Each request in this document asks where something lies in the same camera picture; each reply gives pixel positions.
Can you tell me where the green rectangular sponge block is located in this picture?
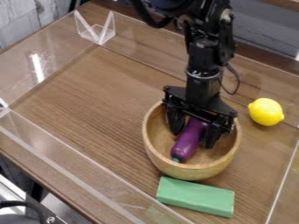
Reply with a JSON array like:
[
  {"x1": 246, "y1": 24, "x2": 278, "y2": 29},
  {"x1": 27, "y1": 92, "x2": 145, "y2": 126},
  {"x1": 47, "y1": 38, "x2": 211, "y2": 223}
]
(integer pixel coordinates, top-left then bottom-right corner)
[{"x1": 156, "y1": 177, "x2": 235, "y2": 218}]

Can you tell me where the yellow toy lemon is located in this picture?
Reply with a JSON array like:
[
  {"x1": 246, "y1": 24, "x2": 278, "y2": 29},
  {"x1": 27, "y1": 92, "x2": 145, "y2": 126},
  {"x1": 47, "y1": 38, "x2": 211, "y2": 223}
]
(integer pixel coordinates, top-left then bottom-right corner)
[{"x1": 247, "y1": 98, "x2": 286, "y2": 127}]

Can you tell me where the black cable lower left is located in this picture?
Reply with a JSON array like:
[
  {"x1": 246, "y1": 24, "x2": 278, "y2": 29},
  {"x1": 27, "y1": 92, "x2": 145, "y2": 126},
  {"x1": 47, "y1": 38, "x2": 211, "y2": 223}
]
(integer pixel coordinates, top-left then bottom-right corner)
[{"x1": 0, "y1": 199, "x2": 43, "y2": 224}]

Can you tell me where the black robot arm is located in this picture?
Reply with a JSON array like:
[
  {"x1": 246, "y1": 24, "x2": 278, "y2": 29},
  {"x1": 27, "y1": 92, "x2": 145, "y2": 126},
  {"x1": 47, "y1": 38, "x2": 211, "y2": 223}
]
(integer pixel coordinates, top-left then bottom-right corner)
[{"x1": 131, "y1": 0, "x2": 238, "y2": 149}]

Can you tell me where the clear acrylic corner bracket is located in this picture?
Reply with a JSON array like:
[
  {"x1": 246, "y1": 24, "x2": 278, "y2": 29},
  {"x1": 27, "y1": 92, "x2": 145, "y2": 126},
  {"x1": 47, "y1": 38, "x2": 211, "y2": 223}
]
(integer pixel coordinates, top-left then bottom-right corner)
[{"x1": 73, "y1": 10, "x2": 116, "y2": 46}]

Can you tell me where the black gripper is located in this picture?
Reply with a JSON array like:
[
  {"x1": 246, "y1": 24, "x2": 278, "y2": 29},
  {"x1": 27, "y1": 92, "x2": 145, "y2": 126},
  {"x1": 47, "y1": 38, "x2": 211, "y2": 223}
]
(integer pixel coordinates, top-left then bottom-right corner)
[{"x1": 163, "y1": 71, "x2": 238, "y2": 149}]

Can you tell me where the brown wooden bowl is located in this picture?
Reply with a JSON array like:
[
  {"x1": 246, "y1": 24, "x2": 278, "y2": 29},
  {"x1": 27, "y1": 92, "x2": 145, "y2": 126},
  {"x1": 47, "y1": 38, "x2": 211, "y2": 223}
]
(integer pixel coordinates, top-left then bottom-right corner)
[{"x1": 141, "y1": 101, "x2": 242, "y2": 181}]

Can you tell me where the purple toy eggplant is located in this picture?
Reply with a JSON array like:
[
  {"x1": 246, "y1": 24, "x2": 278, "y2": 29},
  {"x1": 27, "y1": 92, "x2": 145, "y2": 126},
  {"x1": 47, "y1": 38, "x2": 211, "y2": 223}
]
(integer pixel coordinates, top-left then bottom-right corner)
[{"x1": 171, "y1": 118, "x2": 208, "y2": 163}]

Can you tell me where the clear acrylic front wall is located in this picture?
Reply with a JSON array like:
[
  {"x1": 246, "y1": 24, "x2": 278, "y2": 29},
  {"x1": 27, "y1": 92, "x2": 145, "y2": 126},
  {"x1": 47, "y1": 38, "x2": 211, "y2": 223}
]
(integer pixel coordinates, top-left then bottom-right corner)
[{"x1": 0, "y1": 108, "x2": 193, "y2": 224}]

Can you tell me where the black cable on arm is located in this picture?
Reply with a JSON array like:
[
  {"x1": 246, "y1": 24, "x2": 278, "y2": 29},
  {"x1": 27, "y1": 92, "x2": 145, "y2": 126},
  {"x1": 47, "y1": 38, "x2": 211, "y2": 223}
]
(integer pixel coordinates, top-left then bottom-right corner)
[{"x1": 218, "y1": 62, "x2": 242, "y2": 96}]

